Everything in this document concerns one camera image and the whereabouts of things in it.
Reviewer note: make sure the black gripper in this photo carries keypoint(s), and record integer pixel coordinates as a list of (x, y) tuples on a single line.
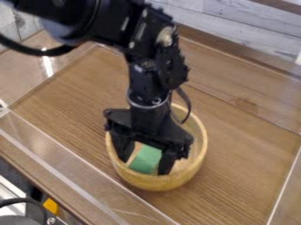
[(152, 127)]

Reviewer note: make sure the green rectangular block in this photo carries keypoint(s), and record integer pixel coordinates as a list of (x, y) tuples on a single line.
[(146, 161)]

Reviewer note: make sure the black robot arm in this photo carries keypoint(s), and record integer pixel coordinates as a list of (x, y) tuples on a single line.
[(144, 33)]

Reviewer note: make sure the brown wooden bowl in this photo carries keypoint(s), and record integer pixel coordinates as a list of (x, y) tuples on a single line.
[(185, 168)]

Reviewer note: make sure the yellow and black device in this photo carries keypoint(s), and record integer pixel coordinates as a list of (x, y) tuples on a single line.
[(46, 213)]

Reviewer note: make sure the clear acrylic tray wall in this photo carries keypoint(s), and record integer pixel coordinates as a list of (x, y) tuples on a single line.
[(85, 191)]

